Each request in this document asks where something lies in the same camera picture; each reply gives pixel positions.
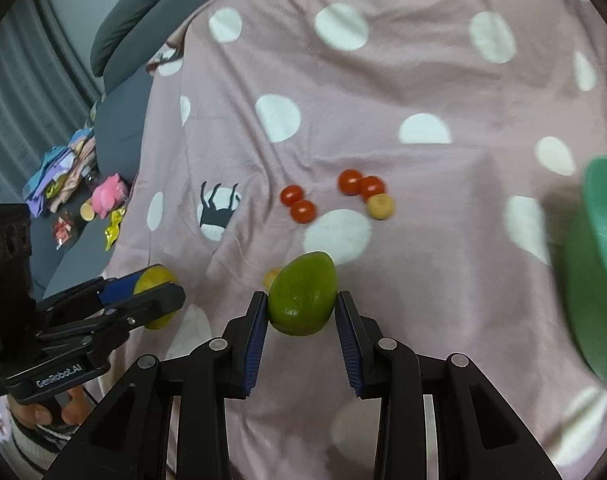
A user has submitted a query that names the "red snack packet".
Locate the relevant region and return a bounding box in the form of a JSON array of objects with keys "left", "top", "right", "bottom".
[{"left": 50, "top": 212, "right": 79, "bottom": 251}]

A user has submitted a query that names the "grey sofa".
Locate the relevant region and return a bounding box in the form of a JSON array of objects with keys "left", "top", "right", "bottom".
[{"left": 28, "top": 0, "right": 266, "bottom": 303}]

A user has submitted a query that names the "yellow-green round fruit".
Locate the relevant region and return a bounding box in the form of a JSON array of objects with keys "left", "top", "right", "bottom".
[{"left": 133, "top": 267, "right": 180, "bottom": 331}]

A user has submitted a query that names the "yellow wrapper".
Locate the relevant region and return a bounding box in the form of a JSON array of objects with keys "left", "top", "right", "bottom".
[{"left": 103, "top": 207, "right": 127, "bottom": 251}]

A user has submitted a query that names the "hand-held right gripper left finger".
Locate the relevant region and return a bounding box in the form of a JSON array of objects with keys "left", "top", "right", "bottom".
[{"left": 42, "top": 290, "right": 270, "bottom": 480}]

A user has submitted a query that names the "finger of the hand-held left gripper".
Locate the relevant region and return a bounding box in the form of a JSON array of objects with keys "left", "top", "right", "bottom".
[
  {"left": 34, "top": 264, "right": 159, "bottom": 333},
  {"left": 38, "top": 282, "right": 187, "bottom": 361}
]

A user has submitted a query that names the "person's left forearm striped sleeve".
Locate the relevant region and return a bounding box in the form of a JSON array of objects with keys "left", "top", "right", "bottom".
[{"left": 10, "top": 417, "right": 76, "bottom": 473}]

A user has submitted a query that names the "pink plush toy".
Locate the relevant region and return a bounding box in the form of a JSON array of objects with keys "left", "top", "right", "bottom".
[{"left": 90, "top": 173, "right": 129, "bottom": 221}]

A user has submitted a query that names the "person's left hand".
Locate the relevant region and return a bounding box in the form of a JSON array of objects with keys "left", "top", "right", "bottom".
[{"left": 10, "top": 391, "right": 91, "bottom": 433}]

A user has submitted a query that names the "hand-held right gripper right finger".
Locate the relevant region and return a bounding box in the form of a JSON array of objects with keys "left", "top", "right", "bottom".
[{"left": 335, "top": 290, "right": 564, "bottom": 480}]

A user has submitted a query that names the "pile of colourful clothes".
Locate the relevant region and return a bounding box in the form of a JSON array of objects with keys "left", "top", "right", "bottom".
[{"left": 23, "top": 127, "right": 101, "bottom": 216}]

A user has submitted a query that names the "grey curtain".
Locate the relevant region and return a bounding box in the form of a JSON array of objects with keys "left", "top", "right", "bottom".
[{"left": 0, "top": 0, "right": 105, "bottom": 207}]

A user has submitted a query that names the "pink polka dot blanket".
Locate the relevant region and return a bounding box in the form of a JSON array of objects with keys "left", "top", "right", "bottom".
[{"left": 98, "top": 0, "right": 607, "bottom": 480}]

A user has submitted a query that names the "green plastic bowl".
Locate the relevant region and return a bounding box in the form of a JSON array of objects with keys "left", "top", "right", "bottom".
[{"left": 563, "top": 156, "right": 607, "bottom": 386}]

